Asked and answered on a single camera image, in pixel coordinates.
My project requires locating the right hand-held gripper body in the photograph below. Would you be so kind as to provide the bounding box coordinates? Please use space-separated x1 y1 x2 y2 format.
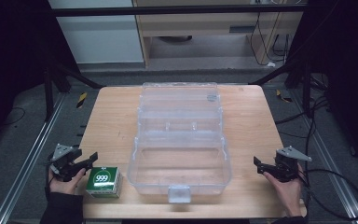
268 146 313 183

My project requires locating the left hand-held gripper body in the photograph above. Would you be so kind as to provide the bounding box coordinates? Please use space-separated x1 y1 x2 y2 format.
47 143 83 183

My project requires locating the green and white box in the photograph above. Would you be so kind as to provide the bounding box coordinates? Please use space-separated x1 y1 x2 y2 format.
85 166 124 199

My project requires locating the clear plastic storage box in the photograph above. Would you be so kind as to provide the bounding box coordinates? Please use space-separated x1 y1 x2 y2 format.
126 81 233 204

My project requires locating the person's left hand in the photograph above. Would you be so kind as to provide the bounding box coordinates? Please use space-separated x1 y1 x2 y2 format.
48 166 88 196

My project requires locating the person's right hand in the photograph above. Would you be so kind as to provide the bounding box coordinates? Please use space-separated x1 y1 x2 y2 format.
263 162 305 218

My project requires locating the yellow and black tape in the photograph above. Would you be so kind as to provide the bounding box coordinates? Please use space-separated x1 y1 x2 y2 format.
76 91 89 109
275 89 293 104

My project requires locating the black metal stand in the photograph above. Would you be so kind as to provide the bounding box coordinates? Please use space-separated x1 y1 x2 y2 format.
249 60 313 119
42 60 105 122

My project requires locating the white cabinet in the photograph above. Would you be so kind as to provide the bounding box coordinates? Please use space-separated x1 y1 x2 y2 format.
48 0 145 64

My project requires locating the wooden desk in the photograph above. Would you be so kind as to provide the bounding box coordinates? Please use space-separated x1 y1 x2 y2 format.
132 0 304 68

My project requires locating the black horizontal bar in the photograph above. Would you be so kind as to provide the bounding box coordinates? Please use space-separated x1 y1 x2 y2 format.
50 4 307 17

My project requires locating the aluminium rail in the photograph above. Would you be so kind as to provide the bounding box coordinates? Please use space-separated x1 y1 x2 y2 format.
0 92 67 224
292 90 358 224

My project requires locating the black cable bundle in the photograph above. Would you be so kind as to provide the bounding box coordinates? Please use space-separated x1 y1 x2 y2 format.
249 12 293 67

